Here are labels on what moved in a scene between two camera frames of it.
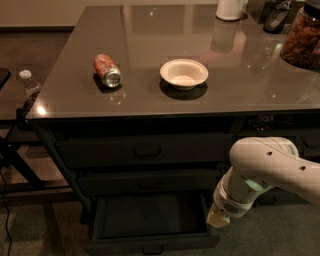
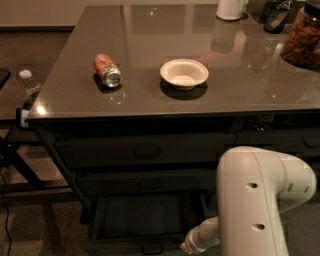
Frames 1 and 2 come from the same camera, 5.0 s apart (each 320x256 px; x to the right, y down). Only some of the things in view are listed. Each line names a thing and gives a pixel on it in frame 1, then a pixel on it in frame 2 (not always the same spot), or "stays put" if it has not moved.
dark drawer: (148, 182) stays put
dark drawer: (151, 224) stays put
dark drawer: (144, 151) stays put
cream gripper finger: (216, 217) -> (184, 247)
